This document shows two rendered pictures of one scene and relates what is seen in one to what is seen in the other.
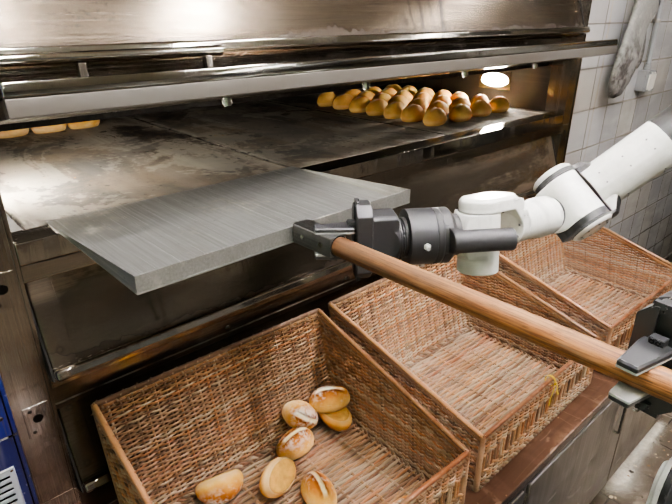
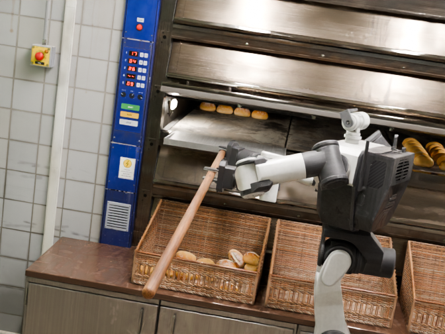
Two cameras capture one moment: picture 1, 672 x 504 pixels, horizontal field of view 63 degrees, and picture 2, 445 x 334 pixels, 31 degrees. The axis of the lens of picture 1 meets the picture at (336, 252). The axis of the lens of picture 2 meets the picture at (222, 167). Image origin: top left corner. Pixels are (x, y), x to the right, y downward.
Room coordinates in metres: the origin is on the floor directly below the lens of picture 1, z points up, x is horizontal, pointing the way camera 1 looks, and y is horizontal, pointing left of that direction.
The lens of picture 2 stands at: (-1.57, -2.50, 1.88)
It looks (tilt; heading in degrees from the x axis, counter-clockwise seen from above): 12 degrees down; 47
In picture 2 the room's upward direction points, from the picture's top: 8 degrees clockwise
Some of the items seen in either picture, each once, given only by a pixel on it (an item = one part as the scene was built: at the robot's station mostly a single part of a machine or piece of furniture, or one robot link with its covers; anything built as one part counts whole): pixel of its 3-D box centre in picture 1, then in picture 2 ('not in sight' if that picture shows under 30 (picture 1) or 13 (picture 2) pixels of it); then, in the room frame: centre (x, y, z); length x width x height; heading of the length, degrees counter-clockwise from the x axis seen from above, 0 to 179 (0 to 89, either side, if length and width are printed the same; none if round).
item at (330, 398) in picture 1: (329, 396); (252, 257); (1.05, 0.02, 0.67); 0.10 x 0.07 x 0.05; 102
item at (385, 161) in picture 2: not in sight; (360, 181); (0.76, -0.75, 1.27); 0.34 x 0.30 x 0.36; 15
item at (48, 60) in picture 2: not in sight; (42, 55); (0.36, 0.93, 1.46); 0.10 x 0.07 x 0.10; 132
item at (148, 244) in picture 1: (237, 205); (227, 143); (0.94, 0.18, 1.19); 0.55 x 0.36 x 0.03; 133
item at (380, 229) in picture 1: (392, 238); (240, 158); (0.78, -0.09, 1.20); 0.12 x 0.10 x 0.13; 98
